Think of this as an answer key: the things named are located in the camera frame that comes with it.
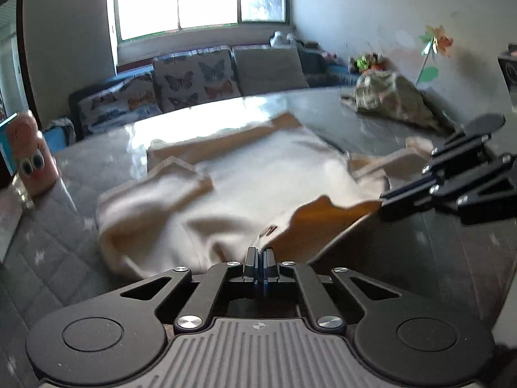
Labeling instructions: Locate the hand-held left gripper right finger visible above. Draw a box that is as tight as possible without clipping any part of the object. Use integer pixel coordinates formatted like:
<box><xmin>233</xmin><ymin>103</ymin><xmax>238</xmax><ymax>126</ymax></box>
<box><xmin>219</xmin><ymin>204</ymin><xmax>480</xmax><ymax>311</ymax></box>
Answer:
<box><xmin>262</xmin><ymin>249</ymin><xmax>405</xmax><ymax>333</ymax></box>

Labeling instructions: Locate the dark blue blanket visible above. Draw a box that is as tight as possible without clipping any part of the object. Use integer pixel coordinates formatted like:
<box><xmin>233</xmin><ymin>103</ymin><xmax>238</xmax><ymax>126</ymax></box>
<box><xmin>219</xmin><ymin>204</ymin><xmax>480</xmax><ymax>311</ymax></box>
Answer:
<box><xmin>298</xmin><ymin>46</ymin><xmax>356</xmax><ymax>86</ymax></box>

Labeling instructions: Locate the camouflage cloth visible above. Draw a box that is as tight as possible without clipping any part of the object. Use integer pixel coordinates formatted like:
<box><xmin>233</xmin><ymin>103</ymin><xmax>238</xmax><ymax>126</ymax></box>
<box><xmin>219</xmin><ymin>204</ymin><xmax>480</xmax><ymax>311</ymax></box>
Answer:
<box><xmin>340</xmin><ymin>70</ymin><xmax>450</xmax><ymax>132</ymax></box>

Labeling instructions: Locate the paper flower decoration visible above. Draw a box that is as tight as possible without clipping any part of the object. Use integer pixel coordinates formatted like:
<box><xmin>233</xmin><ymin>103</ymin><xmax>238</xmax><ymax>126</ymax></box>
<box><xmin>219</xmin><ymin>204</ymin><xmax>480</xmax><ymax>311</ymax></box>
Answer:
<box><xmin>415</xmin><ymin>24</ymin><xmax>454</xmax><ymax>86</ymax></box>

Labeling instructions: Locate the grey plaid cloth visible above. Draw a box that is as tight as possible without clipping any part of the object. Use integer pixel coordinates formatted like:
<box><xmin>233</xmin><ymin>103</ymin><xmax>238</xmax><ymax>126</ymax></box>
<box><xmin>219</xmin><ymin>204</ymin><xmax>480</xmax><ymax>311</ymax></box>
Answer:
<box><xmin>52</xmin><ymin>117</ymin><xmax>77</xmax><ymax>144</ymax></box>

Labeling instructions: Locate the white plush toy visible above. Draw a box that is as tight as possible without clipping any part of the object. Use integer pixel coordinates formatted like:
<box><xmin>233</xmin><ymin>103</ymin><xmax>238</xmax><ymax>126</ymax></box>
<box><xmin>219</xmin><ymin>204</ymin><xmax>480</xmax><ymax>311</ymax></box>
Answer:
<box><xmin>270</xmin><ymin>31</ymin><xmax>297</xmax><ymax>47</ymax></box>

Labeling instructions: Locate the pink cartoon bottle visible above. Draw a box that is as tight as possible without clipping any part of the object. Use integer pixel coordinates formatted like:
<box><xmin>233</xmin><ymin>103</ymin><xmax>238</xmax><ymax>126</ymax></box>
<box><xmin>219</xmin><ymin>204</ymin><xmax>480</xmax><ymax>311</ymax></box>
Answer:
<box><xmin>7</xmin><ymin>110</ymin><xmax>59</xmax><ymax>197</ymax></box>

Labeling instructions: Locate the butterfly print cushion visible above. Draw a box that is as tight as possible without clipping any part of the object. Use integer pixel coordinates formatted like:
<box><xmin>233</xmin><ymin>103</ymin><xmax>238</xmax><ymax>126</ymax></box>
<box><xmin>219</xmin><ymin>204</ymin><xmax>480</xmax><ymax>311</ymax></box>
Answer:
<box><xmin>79</xmin><ymin>75</ymin><xmax>162</xmax><ymax>132</ymax></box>
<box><xmin>153</xmin><ymin>54</ymin><xmax>242</xmax><ymax>112</ymax></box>

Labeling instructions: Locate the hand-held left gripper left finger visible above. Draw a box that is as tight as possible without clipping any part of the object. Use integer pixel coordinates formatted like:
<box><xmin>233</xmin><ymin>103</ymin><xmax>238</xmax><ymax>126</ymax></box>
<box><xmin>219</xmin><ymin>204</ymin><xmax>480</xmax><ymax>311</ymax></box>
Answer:
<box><xmin>120</xmin><ymin>247</ymin><xmax>259</xmax><ymax>333</ymax></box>

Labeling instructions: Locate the grey cushion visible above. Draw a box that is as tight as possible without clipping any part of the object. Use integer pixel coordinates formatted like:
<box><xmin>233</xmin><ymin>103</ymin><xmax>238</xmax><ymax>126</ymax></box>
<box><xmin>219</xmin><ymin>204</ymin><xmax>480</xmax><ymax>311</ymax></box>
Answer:
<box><xmin>232</xmin><ymin>44</ymin><xmax>310</xmax><ymax>97</ymax></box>

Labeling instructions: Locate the cream garment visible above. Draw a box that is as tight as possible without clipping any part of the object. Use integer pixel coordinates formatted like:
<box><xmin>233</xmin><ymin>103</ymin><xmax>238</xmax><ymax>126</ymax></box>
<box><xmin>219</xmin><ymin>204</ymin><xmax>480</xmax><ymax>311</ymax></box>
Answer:
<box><xmin>96</xmin><ymin>113</ymin><xmax>435</xmax><ymax>281</ymax></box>

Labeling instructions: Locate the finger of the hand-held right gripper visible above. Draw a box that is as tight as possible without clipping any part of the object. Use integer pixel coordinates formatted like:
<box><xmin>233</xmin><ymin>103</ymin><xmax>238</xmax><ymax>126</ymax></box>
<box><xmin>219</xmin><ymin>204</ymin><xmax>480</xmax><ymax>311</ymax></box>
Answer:
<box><xmin>379</xmin><ymin>153</ymin><xmax>517</xmax><ymax>225</ymax></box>
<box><xmin>380</xmin><ymin>114</ymin><xmax>507</xmax><ymax>201</ymax></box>

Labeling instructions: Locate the dark box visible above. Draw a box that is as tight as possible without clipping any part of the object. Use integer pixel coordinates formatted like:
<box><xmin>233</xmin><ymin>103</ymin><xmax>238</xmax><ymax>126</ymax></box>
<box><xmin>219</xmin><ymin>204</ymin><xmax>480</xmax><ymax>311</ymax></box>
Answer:
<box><xmin>498</xmin><ymin>44</ymin><xmax>517</xmax><ymax>110</ymax></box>

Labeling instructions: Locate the potted plant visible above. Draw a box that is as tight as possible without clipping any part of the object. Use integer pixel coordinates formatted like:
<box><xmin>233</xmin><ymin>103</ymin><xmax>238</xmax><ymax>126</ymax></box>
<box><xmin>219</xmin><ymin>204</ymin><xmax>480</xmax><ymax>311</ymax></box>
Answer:
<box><xmin>349</xmin><ymin>52</ymin><xmax>385</xmax><ymax>74</ymax></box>

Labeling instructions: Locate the dark blue sofa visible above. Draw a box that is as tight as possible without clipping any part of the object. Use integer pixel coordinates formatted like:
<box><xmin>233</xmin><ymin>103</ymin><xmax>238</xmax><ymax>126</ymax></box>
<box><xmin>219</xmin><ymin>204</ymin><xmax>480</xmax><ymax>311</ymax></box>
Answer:
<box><xmin>69</xmin><ymin>42</ymin><xmax>358</xmax><ymax>138</ymax></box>

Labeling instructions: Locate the window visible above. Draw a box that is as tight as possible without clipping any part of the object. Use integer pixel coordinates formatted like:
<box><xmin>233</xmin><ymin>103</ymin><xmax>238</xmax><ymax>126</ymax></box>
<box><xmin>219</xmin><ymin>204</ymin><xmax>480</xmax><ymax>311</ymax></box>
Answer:
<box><xmin>107</xmin><ymin>0</ymin><xmax>289</xmax><ymax>44</ymax></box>

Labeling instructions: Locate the blue plastic cabinet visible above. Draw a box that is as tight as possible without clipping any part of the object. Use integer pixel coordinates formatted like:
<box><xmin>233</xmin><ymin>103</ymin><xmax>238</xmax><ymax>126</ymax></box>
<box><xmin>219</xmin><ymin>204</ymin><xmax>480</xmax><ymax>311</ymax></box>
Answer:
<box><xmin>0</xmin><ymin>113</ymin><xmax>19</xmax><ymax>175</ymax></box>

